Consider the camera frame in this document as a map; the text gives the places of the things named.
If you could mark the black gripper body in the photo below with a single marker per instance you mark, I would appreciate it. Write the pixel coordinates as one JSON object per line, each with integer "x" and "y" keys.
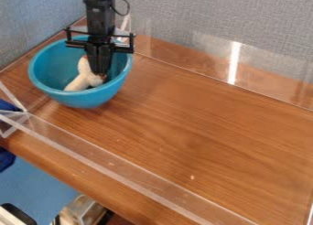
{"x": 99, "y": 33}

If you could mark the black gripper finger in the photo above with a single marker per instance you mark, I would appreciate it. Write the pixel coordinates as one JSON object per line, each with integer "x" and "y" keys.
{"x": 93, "y": 57}
{"x": 105, "y": 58}

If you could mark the white brown toy mushroom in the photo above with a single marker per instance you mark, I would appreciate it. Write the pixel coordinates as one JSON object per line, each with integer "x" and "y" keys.
{"x": 86, "y": 78}

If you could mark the blue plastic bowl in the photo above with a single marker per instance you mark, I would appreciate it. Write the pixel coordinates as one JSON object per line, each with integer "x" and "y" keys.
{"x": 54, "y": 68}

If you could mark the clear acrylic barrier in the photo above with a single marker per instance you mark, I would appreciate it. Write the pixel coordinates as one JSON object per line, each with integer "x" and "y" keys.
{"x": 204, "y": 143}

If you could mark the blue cloth object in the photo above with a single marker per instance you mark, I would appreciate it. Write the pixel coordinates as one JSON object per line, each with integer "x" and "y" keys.
{"x": 7, "y": 157}

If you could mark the grey metal object below table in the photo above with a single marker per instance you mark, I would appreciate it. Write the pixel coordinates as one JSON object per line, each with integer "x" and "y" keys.
{"x": 82, "y": 211}

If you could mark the black white object below table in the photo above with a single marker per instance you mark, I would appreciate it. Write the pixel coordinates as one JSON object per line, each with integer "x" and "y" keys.
{"x": 12, "y": 216}

